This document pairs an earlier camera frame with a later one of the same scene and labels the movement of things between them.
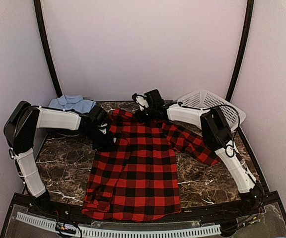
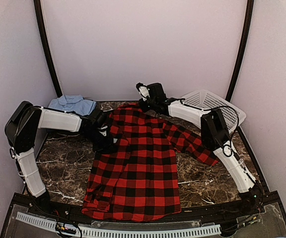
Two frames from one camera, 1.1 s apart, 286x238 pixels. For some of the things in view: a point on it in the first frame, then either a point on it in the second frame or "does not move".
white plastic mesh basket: x=191 y=105 does not move
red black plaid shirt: x=135 y=179 does not move
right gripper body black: x=143 y=118 -> x=145 y=108
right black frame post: x=250 y=21 does not move
